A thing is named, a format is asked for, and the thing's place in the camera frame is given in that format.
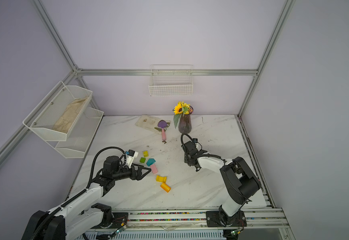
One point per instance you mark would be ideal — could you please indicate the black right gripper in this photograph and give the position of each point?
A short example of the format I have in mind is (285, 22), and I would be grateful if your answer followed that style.
(186, 158)

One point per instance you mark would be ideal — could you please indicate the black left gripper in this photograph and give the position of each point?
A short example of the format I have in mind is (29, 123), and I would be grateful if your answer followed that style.
(134, 176)

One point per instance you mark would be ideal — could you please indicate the pink rectangular block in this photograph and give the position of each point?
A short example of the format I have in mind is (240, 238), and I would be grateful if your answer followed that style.
(153, 169)

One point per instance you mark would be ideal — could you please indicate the orange cylinder block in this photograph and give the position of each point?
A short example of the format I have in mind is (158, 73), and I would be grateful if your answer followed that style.
(165, 187)

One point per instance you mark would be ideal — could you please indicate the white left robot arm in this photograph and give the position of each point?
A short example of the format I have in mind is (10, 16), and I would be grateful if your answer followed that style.
(82, 212)

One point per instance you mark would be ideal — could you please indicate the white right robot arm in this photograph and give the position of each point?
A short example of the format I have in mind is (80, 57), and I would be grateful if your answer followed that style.
(240, 181)

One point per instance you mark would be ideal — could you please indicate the teal wedge block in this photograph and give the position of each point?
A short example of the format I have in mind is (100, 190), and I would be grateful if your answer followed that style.
(150, 162)

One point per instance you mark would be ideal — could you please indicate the yellow arch block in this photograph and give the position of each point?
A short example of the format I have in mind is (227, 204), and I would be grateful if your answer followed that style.
(161, 179)

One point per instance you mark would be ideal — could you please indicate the purple glass vase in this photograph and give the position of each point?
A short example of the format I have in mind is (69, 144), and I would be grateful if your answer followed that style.
(185, 124)

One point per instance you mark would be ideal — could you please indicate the yellow sunflower bouquet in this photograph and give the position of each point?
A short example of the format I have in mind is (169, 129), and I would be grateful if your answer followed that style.
(181, 109)

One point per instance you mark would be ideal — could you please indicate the white mesh lower shelf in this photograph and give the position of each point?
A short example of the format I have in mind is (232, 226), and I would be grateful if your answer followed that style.
(81, 136)

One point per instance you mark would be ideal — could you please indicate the white mesh shelf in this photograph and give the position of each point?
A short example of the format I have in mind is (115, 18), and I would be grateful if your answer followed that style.
(42, 119)
(81, 136)

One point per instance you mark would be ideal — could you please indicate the white mesh upper shelf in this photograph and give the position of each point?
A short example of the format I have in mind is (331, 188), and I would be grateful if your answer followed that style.
(42, 119)

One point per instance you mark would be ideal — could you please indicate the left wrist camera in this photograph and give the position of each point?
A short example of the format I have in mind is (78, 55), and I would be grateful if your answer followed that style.
(131, 156)

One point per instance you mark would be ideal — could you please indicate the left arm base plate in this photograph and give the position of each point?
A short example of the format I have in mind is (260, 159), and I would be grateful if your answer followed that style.
(114, 220)

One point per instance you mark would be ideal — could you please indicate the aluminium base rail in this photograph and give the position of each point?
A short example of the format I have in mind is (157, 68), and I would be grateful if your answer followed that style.
(192, 225)

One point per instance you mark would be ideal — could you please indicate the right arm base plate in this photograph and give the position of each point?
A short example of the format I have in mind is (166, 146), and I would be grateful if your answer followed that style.
(220, 219)

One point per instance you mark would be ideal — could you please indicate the white wire wall basket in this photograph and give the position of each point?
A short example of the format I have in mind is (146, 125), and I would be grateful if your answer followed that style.
(171, 80)

